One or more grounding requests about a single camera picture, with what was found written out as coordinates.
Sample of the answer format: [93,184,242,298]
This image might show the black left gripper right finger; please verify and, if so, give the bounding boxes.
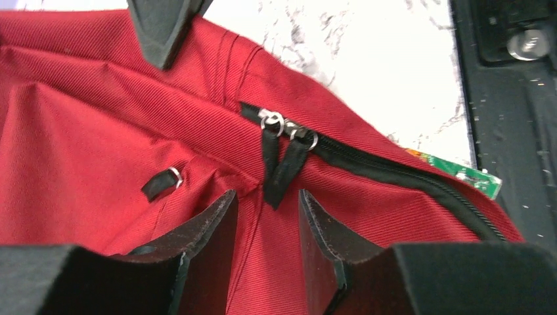
[298,190,556,314]

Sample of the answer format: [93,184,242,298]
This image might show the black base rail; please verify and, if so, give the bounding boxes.
[451,1,556,251]

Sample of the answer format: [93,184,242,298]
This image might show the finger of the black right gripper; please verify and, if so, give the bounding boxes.
[127,0,213,70]

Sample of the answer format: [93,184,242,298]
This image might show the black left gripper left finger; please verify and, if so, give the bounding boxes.
[1,190,238,314]

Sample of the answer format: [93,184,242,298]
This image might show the green treehouse book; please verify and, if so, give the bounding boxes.
[405,148,502,200]

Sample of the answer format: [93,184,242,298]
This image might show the red backpack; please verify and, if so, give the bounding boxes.
[1,10,523,314]

